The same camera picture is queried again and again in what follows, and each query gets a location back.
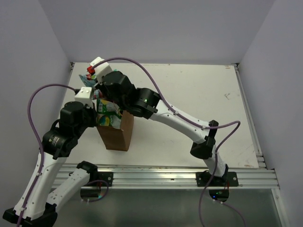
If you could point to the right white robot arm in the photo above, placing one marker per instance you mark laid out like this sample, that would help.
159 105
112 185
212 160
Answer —
145 103

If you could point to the teal Fox's candy bag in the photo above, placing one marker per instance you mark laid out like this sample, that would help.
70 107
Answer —
88 82

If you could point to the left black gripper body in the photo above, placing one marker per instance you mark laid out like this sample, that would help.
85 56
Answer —
90 116

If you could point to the brown paper bag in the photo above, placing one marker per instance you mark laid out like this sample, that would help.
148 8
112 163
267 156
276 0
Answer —
118 139

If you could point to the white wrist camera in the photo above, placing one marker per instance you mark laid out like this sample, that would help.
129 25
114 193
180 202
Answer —
97 71
85 96

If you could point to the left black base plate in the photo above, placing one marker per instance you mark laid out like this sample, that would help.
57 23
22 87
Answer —
105 176

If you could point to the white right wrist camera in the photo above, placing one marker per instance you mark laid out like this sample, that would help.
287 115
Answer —
97 71

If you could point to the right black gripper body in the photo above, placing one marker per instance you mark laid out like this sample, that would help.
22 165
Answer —
102 88

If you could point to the green snack packet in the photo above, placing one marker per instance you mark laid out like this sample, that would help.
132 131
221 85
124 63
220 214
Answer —
108 114

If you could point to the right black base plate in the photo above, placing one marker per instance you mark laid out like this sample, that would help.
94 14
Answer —
228 179

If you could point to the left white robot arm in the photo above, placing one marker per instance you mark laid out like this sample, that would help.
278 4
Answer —
39 206

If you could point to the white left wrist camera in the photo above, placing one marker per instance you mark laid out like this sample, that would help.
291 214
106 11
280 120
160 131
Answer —
85 96

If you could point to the aluminium rail frame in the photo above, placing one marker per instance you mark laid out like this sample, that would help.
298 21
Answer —
158 157

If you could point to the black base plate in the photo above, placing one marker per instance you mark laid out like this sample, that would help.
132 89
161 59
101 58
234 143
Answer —
228 179
105 176

